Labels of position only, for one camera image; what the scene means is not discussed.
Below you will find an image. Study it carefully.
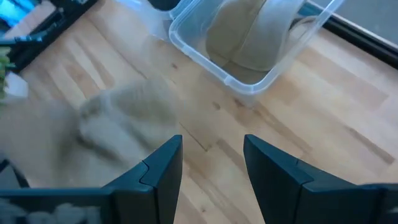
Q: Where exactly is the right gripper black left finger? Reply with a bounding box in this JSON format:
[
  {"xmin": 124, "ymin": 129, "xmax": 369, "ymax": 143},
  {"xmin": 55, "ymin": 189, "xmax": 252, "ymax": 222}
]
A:
[{"xmin": 101, "ymin": 134, "xmax": 183, "ymax": 224}]

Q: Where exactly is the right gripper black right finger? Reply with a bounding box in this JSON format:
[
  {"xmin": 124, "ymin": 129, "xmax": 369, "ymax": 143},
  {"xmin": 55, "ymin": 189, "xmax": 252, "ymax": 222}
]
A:
[{"xmin": 243, "ymin": 134, "xmax": 384, "ymax": 224}]

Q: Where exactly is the dark grey knit hat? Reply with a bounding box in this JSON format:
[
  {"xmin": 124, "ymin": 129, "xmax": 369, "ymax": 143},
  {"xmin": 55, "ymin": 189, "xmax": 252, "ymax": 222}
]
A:
[{"xmin": 147, "ymin": 0, "xmax": 182, "ymax": 12}]

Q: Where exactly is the clear plastic bin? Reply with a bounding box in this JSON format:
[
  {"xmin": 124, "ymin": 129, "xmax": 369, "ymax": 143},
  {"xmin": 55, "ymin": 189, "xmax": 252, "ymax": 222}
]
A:
[
  {"xmin": 168, "ymin": 0, "xmax": 346, "ymax": 96},
  {"xmin": 114, "ymin": 0, "xmax": 195, "ymax": 43}
]

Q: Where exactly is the small green potted plant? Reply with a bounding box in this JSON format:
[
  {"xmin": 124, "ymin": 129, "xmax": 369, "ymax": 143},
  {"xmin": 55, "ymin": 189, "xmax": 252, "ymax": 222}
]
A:
[{"xmin": 0, "ymin": 45, "xmax": 29, "ymax": 100}]

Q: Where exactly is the black metal table frame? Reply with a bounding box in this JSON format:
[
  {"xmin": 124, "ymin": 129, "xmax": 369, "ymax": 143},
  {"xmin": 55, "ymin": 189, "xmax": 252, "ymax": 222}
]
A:
[{"xmin": 0, "ymin": 0, "xmax": 398, "ymax": 75}]

